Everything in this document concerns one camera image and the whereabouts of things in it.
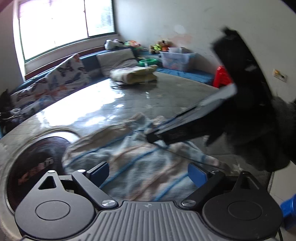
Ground grey plain pillow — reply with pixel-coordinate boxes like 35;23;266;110
96;48;138;77

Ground blue striped knit garment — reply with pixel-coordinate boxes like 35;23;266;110
62;113;231;202

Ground clear plastic storage box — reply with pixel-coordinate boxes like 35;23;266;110
160;50;196;72

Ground white wall socket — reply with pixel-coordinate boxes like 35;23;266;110
273;69;287;82

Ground colourful plush toys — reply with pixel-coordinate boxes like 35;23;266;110
149;40;174;54

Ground round induction cooktop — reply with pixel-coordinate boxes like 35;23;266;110
1;128;79;240

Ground blue sofa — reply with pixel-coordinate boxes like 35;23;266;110
1;47;214;135

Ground red plastic stool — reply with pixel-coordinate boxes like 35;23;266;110
213;66;233;88

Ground long butterfly cushion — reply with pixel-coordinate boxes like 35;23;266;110
11;77;54;118

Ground white plush toy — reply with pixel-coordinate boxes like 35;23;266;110
104;39;124;50

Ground black bag on sofa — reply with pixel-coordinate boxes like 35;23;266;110
1;90;19;136

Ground large butterfly pillow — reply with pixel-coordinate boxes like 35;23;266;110
45;54;91;101

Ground green bowl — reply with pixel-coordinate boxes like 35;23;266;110
138;58;159;67

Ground grey star quilted table cover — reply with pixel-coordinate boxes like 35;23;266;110
0;71;273;241

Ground rolled floral cloth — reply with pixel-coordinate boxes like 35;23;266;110
110;65;158;85

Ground window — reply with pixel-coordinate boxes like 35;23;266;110
18;0;115;62

